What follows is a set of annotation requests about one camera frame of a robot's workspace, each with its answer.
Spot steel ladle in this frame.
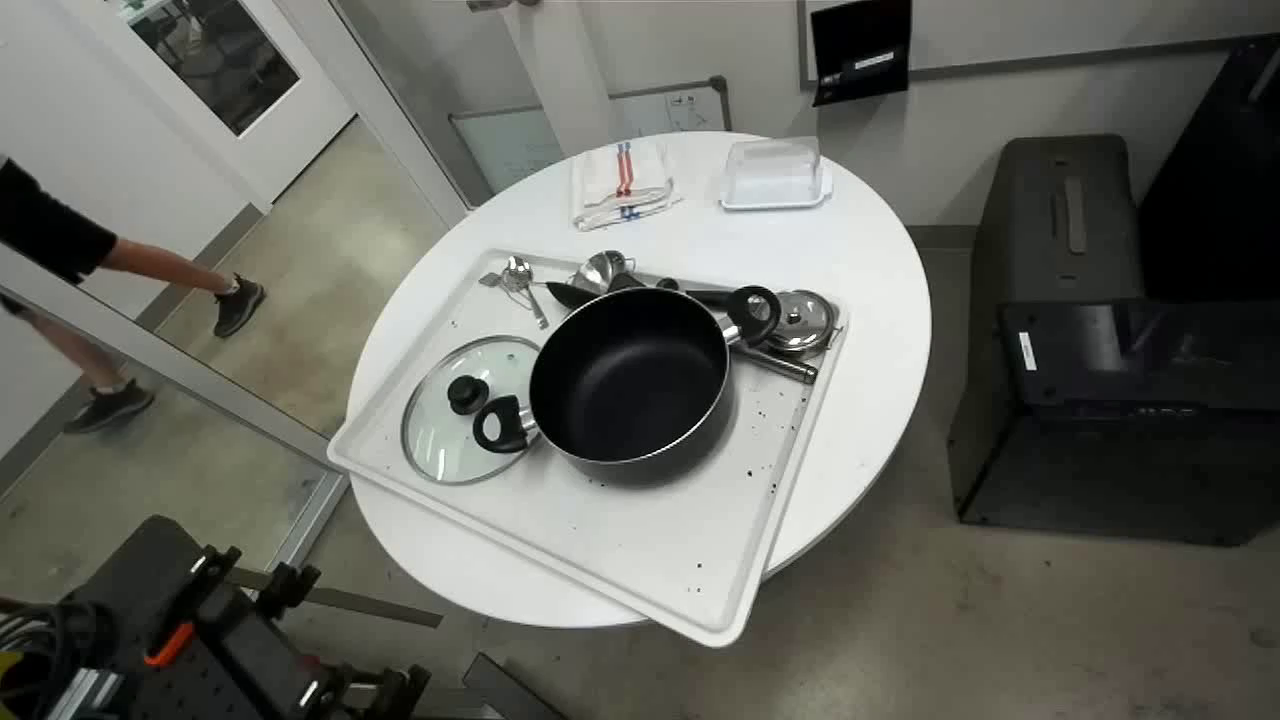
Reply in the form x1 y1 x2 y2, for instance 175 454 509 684
570 248 694 302

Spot black cooking pot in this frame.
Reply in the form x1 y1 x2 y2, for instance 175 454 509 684
473 281 785 472

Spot wall whiteboard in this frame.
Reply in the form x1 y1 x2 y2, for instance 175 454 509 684
796 0 1280 87

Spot walking person black clothes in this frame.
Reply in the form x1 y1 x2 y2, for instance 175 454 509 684
0 158 270 438

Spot glass panel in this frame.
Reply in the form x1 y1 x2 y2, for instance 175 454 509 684
446 102 567 196

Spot steel spoon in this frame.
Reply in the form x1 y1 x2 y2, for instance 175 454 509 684
499 254 551 332

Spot dark kitchen utensil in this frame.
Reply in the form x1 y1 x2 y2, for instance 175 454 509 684
542 276 599 317

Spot black equipment with orange grip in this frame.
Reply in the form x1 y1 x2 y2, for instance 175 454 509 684
0 512 433 720

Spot steel utensil handle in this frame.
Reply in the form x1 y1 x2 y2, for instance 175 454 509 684
726 338 823 389

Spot glass lid with black knob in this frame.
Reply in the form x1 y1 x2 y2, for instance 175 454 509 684
395 332 542 488

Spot white plastic tray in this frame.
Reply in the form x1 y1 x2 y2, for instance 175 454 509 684
325 245 852 652

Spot black marker holder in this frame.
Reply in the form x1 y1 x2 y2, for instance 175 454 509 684
808 0 921 107

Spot aluminium frame bar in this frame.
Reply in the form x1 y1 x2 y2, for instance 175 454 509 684
0 245 356 571

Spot tall black case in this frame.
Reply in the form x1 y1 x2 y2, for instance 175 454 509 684
1135 34 1280 303

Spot white door with window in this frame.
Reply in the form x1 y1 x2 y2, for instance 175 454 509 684
57 0 358 207

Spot large black case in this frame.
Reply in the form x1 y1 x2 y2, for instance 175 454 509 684
946 133 1280 554

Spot clear plastic container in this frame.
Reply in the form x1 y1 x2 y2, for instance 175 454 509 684
715 136 835 217

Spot small round steel lid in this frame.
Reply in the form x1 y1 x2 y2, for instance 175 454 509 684
762 284 843 361

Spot small leaning whiteboard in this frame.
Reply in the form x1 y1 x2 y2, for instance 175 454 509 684
606 73 735 142

